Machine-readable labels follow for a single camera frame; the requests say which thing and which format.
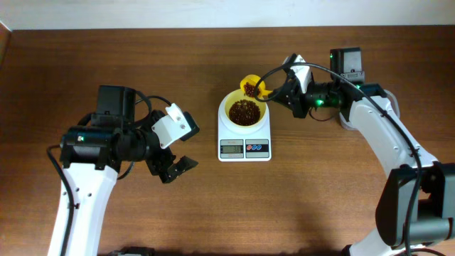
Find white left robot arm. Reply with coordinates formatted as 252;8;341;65
46;85;200;255

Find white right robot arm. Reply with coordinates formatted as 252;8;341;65
270;48;454;256

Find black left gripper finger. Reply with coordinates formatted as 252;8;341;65
180;112;200;142
161;156;198;183

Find yellow plastic bowl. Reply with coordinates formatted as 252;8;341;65
222;89;267;127

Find white digital kitchen scale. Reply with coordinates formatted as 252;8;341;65
218;96;272;162

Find yellow plastic scoop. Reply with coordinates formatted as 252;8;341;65
240;75;272;99

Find clear plastic container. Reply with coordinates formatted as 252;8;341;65
339;90;400;131

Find red beans in bowl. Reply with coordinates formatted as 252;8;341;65
228;100;261;126

